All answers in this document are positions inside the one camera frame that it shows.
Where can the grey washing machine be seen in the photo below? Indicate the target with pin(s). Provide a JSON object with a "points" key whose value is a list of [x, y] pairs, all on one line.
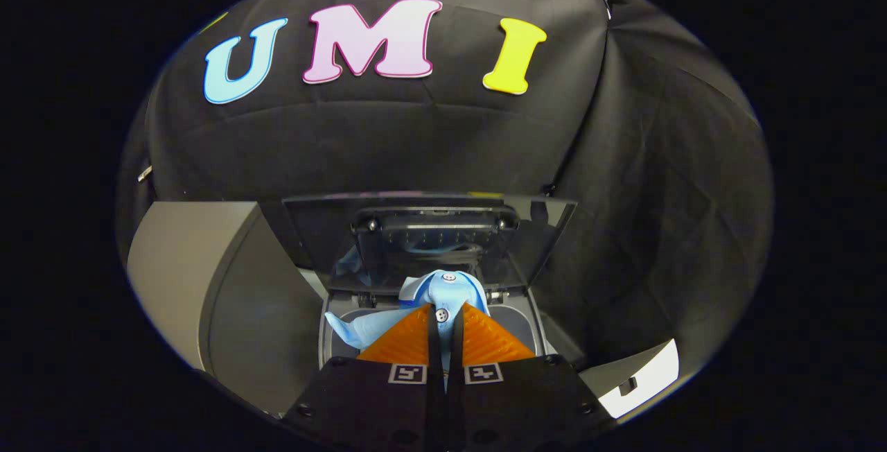
{"points": [[516, 324]]}

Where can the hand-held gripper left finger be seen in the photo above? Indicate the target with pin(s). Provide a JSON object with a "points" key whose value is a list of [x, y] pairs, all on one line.
{"points": [[435, 355]]}

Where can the small silver clip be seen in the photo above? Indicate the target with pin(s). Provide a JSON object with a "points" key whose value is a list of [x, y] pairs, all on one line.
{"points": [[144, 173]]}

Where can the dark washing machine lid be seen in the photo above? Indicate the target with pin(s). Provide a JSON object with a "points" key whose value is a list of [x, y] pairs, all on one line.
{"points": [[326, 230]]}

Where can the light blue polo shirt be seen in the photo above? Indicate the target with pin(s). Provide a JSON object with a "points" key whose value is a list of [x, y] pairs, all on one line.
{"points": [[443, 289]]}

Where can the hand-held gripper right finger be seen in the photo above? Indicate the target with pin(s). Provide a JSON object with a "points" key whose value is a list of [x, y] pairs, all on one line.
{"points": [[456, 355]]}

